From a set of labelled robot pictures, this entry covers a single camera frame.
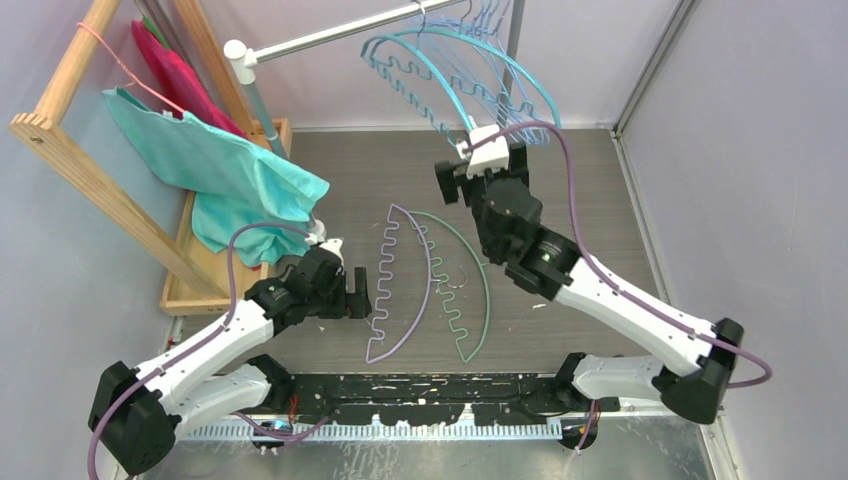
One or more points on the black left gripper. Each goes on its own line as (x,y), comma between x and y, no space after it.
(355,305)

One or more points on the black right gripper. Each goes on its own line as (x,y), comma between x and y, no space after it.
(518,168)

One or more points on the light blue wire hanger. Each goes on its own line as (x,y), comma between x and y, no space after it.
(512,98)
(475,72)
(450,54)

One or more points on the teal wavy plastic hanger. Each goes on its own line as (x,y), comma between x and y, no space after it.
(434,97)

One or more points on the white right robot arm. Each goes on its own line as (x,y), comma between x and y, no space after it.
(689,360)

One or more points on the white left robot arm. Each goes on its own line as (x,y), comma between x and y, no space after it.
(139,413)

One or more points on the purple wavy plastic hanger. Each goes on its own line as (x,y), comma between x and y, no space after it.
(385,276)

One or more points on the green plastic hanger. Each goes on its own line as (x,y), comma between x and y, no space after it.
(447,291)

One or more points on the teal cloth garment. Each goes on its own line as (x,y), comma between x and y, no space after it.
(245,195)

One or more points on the magenta cloth garment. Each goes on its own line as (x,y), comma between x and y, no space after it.
(185,86)

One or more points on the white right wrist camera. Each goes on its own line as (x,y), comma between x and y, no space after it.
(485,149)

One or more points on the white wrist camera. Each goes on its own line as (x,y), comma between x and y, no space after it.
(332,245)
(485,149)

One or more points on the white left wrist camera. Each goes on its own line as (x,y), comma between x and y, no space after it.
(332,245)

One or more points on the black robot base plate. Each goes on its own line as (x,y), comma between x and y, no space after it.
(431,407)

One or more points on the wooden clothes rack frame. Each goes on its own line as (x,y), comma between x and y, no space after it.
(195,283)

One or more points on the metal hanger rail stand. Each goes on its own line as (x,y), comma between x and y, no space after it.
(244,59)

